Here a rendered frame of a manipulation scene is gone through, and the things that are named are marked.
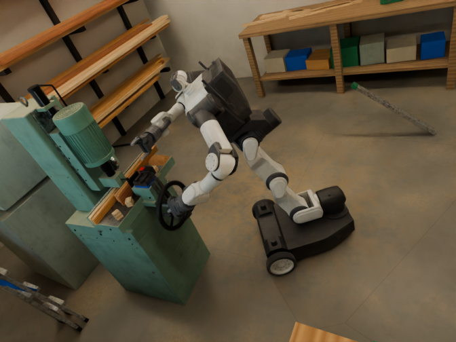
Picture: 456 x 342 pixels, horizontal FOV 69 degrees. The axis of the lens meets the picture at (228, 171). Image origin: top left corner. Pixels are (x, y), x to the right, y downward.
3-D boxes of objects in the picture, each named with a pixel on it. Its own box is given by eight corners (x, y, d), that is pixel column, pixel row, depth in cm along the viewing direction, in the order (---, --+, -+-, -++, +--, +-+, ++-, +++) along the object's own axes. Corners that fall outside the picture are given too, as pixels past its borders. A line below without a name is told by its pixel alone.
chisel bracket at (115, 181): (121, 189, 193) (114, 179, 188) (104, 188, 199) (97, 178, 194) (129, 181, 197) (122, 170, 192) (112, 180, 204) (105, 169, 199)
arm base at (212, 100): (227, 108, 160) (212, 89, 158) (224, 113, 149) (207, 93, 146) (205, 127, 165) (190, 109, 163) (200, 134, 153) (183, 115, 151)
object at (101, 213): (96, 224, 182) (93, 220, 180) (94, 224, 183) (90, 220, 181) (158, 150, 226) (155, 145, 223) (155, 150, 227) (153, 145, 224)
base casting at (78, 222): (138, 243, 189) (130, 233, 184) (72, 232, 216) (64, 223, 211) (175, 188, 218) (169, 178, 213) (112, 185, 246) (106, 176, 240)
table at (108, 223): (136, 237, 174) (130, 229, 171) (96, 230, 189) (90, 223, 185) (187, 162, 214) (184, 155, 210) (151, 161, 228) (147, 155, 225)
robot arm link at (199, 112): (226, 120, 152) (214, 100, 158) (215, 112, 144) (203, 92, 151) (207, 136, 155) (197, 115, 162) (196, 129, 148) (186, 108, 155)
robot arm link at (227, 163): (218, 192, 154) (241, 171, 142) (199, 193, 148) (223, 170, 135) (210, 173, 158) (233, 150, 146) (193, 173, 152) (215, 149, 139)
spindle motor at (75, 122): (102, 169, 175) (67, 119, 157) (79, 168, 183) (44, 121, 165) (121, 148, 186) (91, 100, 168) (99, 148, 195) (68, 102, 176)
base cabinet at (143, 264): (185, 307, 231) (138, 244, 189) (125, 290, 258) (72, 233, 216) (211, 253, 260) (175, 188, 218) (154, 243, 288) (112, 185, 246)
